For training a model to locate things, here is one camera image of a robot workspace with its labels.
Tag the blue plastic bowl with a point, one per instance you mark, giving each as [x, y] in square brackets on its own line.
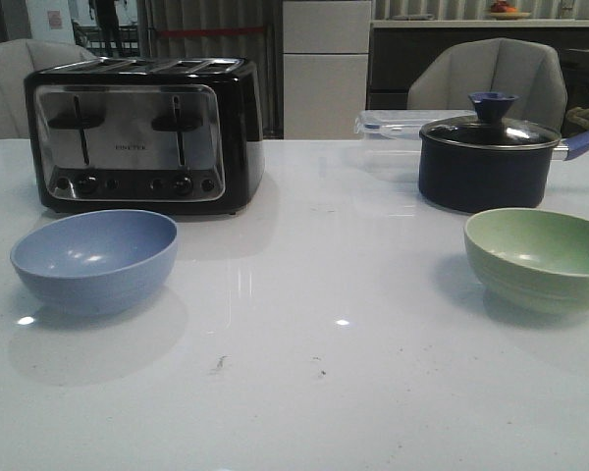
[97, 263]

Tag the green plastic bowl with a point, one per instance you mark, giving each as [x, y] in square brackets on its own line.
[534, 259]

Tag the clear plastic food container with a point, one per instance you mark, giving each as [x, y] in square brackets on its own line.
[390, 141]

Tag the black and chrome toaster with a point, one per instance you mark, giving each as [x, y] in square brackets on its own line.
[181, 137]

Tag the dark blue saucepan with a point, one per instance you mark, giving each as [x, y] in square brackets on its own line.
[473, 177]

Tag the white cabinet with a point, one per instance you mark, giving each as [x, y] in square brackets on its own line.
[325, 65]

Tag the dark sideboard counter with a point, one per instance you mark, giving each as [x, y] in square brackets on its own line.
[400, 51]

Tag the grey chair on right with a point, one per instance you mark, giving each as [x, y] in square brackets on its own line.
[531, 71]

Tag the grey chair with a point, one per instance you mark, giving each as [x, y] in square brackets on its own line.
[18, 59]
[531, 71]

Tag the glass lid with blue knob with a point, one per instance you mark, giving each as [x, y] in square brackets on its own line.
[490, 127]

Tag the plate of fruit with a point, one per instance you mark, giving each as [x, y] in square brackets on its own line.
[503, 10]

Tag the grey chair on left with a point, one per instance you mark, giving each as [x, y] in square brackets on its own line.
[18, 59]

